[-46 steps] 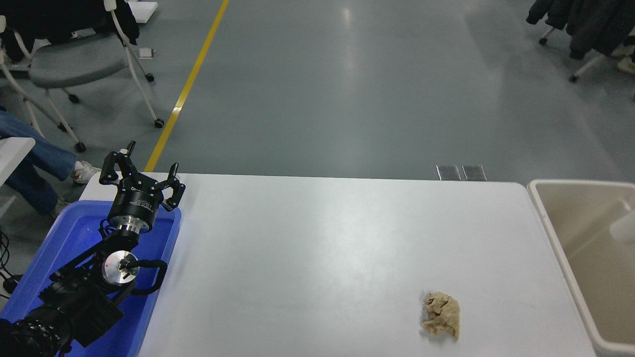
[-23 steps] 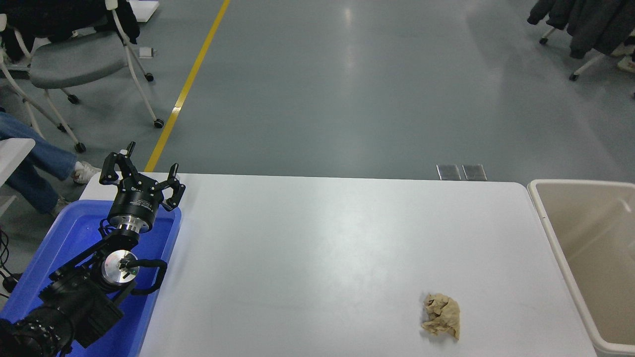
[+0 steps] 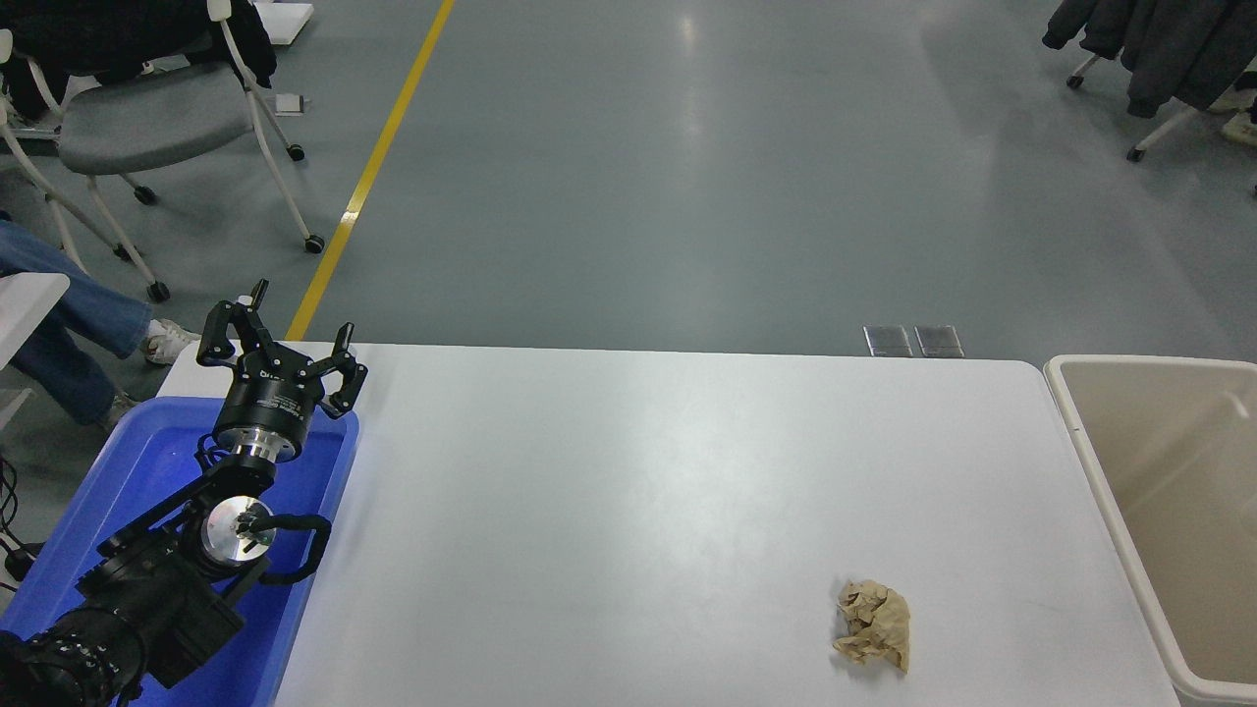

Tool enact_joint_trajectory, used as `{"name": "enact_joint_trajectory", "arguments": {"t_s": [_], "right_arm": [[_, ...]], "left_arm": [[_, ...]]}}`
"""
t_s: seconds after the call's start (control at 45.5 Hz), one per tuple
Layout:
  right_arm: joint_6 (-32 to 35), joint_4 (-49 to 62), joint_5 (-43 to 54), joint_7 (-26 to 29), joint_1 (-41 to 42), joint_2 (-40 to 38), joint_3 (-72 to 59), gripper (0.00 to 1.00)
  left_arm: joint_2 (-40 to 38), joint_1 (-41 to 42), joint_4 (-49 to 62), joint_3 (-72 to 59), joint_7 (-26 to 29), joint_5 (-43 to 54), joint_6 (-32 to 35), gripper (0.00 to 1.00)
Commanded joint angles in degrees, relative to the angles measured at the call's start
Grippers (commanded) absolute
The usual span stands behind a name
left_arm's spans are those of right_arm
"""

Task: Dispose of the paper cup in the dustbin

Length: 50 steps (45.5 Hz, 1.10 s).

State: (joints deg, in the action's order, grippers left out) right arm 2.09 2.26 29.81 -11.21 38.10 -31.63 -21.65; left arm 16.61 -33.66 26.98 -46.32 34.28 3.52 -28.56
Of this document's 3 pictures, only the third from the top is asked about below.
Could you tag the crumpled tan paper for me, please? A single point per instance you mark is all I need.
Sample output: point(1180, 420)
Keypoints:
point(874, 628)

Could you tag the large pale bin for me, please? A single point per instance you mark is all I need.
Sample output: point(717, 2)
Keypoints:
point(1178, 491)

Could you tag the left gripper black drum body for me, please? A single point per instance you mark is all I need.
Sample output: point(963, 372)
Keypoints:
point(267, 403)

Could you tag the dark grey coat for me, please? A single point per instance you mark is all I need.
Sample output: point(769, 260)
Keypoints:
point(1169, 39)

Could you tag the white leg rolling chair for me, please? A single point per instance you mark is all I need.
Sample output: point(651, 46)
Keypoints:
point(1164, 128)

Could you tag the black jacket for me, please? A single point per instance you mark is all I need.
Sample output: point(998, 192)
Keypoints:
point(98, 29)

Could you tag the grey seat rolling chair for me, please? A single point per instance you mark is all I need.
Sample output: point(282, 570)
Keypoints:
point(157, 113)

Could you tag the small white floor item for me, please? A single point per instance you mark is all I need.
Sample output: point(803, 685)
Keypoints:
point(290, 103)

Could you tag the blue plastic tray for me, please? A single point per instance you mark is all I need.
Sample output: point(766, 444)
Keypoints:
point(147, 452)

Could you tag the metal floor plate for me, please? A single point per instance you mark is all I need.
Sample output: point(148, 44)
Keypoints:
point(888, 341)
point(939, 341)

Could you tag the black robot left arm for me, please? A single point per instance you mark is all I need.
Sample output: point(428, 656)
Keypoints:
point(147, 599)

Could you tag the white side table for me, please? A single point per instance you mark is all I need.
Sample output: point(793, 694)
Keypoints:
point(25, 304)

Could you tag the white foam board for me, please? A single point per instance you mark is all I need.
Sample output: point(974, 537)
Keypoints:
point(285, 20)

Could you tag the white frame rolling chair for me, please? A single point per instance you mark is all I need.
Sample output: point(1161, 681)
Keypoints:
point(20, 157)

